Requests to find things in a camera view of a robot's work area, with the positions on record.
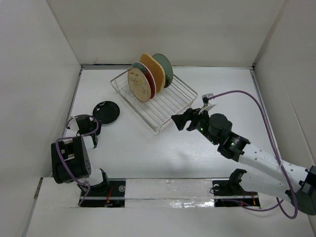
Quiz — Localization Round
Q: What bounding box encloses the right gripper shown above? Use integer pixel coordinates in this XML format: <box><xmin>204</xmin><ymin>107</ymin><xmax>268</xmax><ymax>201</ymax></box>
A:
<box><xmin>171</xmin><ymin>106</ymin><xmax>219</xmax><ymax>146</ymax></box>

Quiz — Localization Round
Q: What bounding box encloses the black round plate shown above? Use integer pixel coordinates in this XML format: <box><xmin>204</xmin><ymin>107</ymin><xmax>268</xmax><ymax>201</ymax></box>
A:
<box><xmin>92</xmin><ymin>101</ymin><xmax>120</xmax><ymax>125</ymax></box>

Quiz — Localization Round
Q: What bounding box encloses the light blue flower plate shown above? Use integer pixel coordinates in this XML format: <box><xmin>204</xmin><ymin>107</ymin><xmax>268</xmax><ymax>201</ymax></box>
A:
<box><xmin>153</xmin><ymin>53</ymin><xmax>174</xmax><ymax>88</ymax></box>

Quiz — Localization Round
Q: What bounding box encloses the orange woven oval plate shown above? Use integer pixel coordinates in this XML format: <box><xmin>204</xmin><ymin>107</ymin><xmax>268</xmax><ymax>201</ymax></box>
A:
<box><xmin>140</xmin><ymin>53</ymin><xmax>165</xmax><ymax>93</ymax></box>

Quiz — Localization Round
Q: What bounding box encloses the beige floral plate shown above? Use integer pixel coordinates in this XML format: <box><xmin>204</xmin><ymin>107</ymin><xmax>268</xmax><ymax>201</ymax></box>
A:
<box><xmin>127</xmin><ymin>68</ymin><xmax>151</xmax><ymax>102</ymax></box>

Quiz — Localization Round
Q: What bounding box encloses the red and teal plate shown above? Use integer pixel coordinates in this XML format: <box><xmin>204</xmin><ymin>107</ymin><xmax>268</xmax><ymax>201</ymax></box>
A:
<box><xmin>132</xmin><ymin>62</ymin><xmax>157</xmax><ymax>99</ymax></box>

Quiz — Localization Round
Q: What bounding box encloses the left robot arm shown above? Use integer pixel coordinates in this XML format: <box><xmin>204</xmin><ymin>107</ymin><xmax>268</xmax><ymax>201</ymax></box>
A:
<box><xmin>51</xmin><ymin>114</ymin><xmax>110</xmax><ymax>196</ymax></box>

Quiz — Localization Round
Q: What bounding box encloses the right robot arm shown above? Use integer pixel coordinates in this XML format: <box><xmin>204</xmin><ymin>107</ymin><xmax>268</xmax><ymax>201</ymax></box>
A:
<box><xmin>171</xmin><ymin>108</ymin><xmax>316</xmax><ymax>216</ymax></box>

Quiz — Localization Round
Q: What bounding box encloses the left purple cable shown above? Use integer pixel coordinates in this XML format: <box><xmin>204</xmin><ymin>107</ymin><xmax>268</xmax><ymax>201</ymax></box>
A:
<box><xmin>55</xmin><ymin>116</ymin><xmax>100</xmax><ymax>207</ymax></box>

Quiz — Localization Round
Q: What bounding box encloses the purple cable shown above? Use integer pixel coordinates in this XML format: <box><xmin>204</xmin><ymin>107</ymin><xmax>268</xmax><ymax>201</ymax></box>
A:
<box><xmin>203</xmin><ymin>90</ymin><xmax>298</xmax><ymax>220</ymax></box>
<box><xmin>55</xmin><ymin>116</ymin><xmax>100</xmax><ymax>207</ymax></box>

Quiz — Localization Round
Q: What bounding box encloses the wire dish rack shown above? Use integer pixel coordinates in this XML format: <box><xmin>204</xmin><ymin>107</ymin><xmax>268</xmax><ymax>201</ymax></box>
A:
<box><xmin>111</xmin><ymin>71</ymin><xmax>198</xmax><ymax>133</ymax></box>

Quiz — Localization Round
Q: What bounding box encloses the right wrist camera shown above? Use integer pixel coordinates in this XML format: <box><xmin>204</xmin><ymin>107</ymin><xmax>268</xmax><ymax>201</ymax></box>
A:
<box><xmin>198</xmin><ymin>93</ymin><xmax>216</xmax><ymax>115</ymax></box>

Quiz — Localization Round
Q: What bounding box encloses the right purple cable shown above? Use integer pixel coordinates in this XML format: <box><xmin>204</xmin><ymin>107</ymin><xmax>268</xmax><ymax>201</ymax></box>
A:
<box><xmin>203</xmin><ymin>90</ymin><xmax>298</xmax><ymax>220</ymax></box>

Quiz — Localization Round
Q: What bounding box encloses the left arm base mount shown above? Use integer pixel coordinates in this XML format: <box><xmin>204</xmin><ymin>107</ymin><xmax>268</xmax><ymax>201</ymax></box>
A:
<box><xmin>79</xmin><ymin>179</ymin><xmax>126</xmax><ymax>208</ymax></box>

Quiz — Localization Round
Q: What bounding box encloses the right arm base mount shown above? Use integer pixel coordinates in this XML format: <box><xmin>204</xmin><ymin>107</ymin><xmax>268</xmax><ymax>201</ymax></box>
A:
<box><xmin>209</xmin><ymin>179</ymin><xmax>260</xmax><ymax>207</ymax></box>

